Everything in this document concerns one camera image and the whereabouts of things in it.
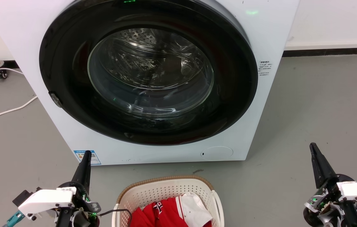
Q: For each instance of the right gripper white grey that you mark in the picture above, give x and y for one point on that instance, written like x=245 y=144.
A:
x=345 y=201

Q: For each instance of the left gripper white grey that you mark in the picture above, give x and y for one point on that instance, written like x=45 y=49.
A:
x=47 y=200

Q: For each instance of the white plastic laundry basket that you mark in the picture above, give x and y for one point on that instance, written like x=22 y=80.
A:
x=162 y=189

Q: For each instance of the blue energy label sticker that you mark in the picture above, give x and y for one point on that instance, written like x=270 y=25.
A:
x=94 y=159

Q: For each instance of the round black washer door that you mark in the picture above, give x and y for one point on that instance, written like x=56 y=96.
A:
x=68 y=94

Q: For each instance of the teal connector piece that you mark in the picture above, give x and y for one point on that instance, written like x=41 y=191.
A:
x=13 y=219

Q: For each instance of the red garment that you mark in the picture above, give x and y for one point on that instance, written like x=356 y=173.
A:
x=165 y=214

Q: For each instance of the round white filter cover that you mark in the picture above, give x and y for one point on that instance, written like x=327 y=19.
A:
x=217 y=152

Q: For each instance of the small text warning sticker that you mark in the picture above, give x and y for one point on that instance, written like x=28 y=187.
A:
x=264 y=67

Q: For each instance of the black baseboard strip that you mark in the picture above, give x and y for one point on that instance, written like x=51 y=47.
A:
x=323 y=52

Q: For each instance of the white garment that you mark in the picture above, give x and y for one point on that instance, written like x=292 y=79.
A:
x=195 y=209

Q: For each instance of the steel washer drum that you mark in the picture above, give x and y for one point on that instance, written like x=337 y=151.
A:
x=146 y=63

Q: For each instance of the black caster wheel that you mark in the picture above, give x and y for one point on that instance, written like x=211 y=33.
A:
x=1 y=74

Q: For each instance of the white front-load washing machine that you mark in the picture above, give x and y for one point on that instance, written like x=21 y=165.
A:
x=265 y=34

